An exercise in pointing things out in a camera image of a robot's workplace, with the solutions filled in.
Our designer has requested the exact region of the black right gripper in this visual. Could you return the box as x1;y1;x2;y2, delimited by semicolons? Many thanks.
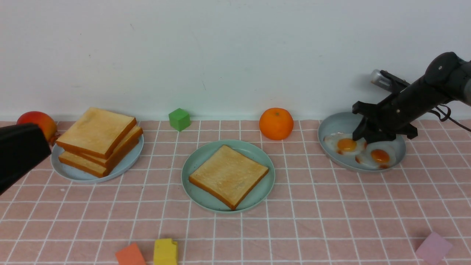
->
352;94;418;143

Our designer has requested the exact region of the fried egg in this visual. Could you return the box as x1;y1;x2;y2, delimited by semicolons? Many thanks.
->
323;132;367;156
355;142;397;170

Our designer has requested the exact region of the toast slice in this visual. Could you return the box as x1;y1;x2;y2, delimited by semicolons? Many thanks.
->
74;126;143;169
56;107;137;158
189;145;269;211
59;140;139;178

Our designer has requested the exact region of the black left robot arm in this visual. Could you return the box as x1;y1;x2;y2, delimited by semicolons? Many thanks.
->
0;123;52;194

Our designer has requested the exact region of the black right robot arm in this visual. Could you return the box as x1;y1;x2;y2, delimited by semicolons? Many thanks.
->
352;52;471;143

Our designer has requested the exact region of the grey egg plate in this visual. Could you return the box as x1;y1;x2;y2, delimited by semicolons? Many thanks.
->
318;112;407;173

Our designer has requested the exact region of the orange fruit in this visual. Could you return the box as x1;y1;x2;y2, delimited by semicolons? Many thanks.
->
259;107;294;141

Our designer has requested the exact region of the pink block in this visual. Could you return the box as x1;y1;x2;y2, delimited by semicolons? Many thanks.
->
415;232;453;265

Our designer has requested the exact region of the teal center plate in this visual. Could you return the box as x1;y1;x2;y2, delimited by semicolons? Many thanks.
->
181;139;276;214

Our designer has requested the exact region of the green cube block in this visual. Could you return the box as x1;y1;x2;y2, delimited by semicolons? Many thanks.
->
168;108;191;131

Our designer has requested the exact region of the yellow block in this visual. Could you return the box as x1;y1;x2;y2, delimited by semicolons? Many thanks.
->
153;238;178;265

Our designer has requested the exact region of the orange block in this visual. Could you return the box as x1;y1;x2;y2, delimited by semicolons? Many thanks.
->
115;243;146;265

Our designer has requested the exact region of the light blue bread plate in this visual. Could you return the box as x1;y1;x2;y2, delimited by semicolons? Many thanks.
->
50;135;144;184

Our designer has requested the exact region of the red yellow apple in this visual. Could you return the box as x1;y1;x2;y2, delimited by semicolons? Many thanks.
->
16;111;58;146

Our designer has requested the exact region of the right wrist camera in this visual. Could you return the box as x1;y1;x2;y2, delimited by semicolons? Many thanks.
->
370;69;410;93

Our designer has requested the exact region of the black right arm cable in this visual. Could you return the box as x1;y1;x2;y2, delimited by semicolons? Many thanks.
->
427;104;471;132

